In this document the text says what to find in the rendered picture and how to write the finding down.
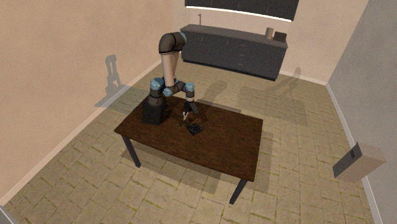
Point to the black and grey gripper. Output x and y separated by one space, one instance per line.
188 108

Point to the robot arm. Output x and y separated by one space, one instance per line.
169 58

